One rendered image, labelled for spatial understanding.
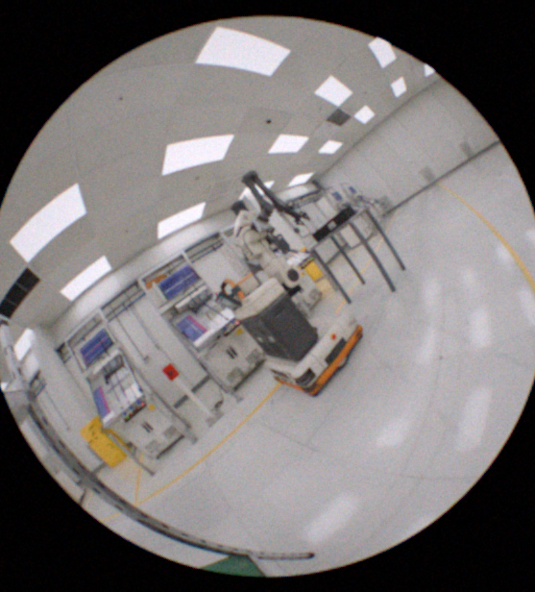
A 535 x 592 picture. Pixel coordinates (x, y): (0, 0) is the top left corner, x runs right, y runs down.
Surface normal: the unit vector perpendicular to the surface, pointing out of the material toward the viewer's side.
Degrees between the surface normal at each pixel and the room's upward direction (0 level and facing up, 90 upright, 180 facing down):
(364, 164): 90
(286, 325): 90
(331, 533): 0
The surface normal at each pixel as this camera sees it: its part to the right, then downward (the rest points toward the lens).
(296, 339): 0.35, -0.20
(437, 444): -0.62, -0.78
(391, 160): -0.64, 0.55
